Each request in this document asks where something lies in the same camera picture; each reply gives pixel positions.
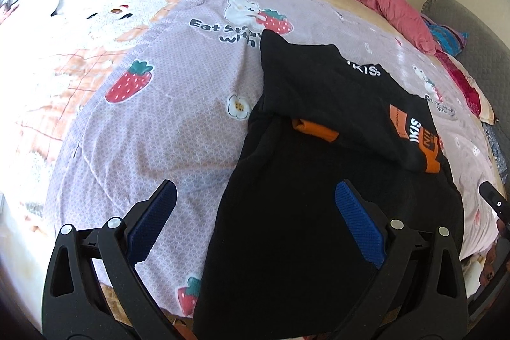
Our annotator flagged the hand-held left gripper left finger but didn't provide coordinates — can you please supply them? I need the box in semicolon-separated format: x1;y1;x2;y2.
42;180;178;340

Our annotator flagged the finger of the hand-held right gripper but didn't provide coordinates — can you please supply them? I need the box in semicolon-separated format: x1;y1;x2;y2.
479;182;510;231

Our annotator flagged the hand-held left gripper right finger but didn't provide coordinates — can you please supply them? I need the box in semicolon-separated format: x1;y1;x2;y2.
335;179;469;340

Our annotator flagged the black sweater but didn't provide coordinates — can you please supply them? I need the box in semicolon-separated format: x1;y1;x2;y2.
193;28;465;340

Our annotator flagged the blue patterned cloth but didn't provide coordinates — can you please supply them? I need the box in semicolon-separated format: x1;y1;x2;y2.
481;121;510;185

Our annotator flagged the strawberry printed bed sheet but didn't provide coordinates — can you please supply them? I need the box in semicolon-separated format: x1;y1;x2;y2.
0;0;510;340

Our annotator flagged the red floral pillow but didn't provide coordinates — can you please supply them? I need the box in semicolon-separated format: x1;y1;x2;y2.
434;49;497;124

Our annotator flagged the grey quilted headboard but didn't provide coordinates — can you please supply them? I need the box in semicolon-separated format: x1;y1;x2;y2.
420;0;510;201

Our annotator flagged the blue striped cloth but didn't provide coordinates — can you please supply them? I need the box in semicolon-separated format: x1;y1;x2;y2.
421;15;469;59

